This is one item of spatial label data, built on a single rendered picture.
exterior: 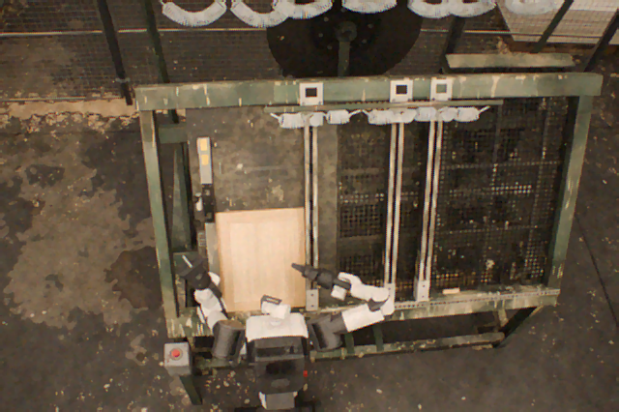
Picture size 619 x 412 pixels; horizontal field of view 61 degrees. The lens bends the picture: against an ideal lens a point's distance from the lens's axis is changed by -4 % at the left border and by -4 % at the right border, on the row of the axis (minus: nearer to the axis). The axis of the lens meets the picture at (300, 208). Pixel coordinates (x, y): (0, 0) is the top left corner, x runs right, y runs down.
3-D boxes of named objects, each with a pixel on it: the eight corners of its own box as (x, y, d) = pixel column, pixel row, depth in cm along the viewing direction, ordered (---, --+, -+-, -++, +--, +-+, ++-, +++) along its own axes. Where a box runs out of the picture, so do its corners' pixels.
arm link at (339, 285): (328, 271, 264) (349, 279, 265) (319, 291, 261) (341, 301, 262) (333, 269, 253) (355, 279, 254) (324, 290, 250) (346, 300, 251)
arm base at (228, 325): (236, 353, 245) (240, 363, 234) (209, 348, 241) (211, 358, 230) (244, 321, 244) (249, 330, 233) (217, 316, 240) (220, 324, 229)
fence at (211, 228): (214, 310, 287) (214, 314, 284) (197, 135, 252) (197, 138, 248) (223, 309, 288) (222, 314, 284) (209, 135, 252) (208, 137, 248)
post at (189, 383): (192, 405, 344) (175, 370, 281) (192, 397, 347) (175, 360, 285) (201, 404, 344) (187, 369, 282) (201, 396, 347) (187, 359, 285)
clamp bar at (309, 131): (301, 304, 292) (307, 330, 270) (297, 79, 247) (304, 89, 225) (319, 303, 293) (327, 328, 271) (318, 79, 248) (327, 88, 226)
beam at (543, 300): (169, 327, 295) (167, 338, 285) (167, 308, 290) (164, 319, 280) (546, 295, 317) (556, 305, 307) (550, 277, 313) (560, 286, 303)
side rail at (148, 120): (167, 308, 290) (165, 319, 280) (142, 104, 249) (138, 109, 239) (179, 307, 291) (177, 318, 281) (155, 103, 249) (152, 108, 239)
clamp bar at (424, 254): (409, 295, 298) (423, 319, 276) (424, 76, 253) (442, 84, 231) (427, 293, 299) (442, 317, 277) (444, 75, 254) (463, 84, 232)
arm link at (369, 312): (393, 302, 230) (342, 318, 232) (399, 322, 237) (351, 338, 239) (386, 284, 240) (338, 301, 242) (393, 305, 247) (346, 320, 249)
